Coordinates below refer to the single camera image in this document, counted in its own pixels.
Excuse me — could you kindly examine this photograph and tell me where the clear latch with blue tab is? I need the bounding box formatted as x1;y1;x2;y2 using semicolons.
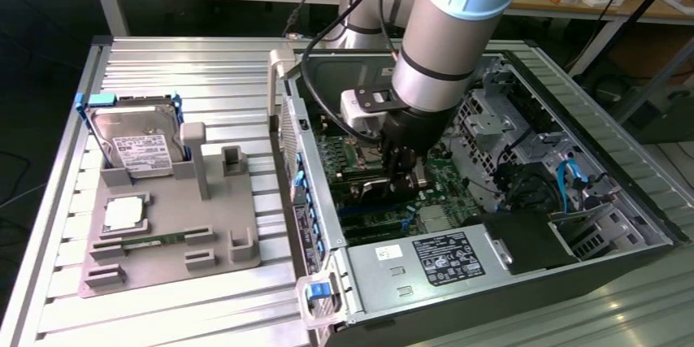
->
297;271;350;330

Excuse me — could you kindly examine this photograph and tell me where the silver chipset heatsink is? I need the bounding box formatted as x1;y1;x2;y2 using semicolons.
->
419;205;454;231

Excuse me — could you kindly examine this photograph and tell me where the black equipment box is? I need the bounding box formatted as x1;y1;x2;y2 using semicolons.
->
622;89;694;145

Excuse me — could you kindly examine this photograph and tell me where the grey power supply unit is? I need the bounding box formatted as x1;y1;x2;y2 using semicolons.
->
346;224;514;314

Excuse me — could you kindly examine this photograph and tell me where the CPU socket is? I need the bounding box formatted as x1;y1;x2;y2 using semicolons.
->
350;136;387;169

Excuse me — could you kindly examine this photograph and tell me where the black air shroud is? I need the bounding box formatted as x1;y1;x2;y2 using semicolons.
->
482;208;582;277

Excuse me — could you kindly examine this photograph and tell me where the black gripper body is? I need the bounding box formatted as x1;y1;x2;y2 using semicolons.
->
378;104;461;154

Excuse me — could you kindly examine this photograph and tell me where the green RAM stick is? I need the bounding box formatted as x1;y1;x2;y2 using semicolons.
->
119;232;186;247

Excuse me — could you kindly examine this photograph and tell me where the silver CPU chip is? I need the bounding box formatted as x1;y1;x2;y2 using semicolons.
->
102;196;153;235

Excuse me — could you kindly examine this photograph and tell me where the black RAM stick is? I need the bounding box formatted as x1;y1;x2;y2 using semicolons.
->
331;168;385;186

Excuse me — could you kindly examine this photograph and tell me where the metal disk bay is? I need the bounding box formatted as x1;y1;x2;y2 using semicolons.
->
546;196;672;261

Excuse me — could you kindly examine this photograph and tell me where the black internal cable bundle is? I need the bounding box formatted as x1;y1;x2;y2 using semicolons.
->
495;162;564;212

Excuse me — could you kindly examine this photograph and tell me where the black open PC case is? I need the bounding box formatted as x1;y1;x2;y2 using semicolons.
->
269;48;686;336

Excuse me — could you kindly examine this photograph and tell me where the blue SATA wire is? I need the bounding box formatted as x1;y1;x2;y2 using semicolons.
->
556;158;592;215

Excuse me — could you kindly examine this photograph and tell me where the black camera cable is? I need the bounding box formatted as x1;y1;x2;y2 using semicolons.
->
299;0;385;137

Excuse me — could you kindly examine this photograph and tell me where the long PCIe expansion slot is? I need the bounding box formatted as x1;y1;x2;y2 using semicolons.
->
345;215;409;231
338;202;402;219
346;224;414;244

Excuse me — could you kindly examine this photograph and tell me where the green motherboard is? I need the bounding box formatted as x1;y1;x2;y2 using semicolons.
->
317;114;483;242

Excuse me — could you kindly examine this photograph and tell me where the metal drive cage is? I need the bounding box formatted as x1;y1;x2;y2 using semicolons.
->
454;70;549;173

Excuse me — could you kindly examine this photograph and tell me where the blue card retention bar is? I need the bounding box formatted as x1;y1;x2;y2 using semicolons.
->
293;151;329;253

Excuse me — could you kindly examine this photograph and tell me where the Nvidia Quadro graphics card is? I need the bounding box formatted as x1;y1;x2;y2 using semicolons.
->
333;163;431;206

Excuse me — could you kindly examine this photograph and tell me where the grey parts rack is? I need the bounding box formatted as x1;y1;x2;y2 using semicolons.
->
78;121;263;299

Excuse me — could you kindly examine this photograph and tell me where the silver hard disk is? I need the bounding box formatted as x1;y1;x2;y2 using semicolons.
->
90;104;183;180

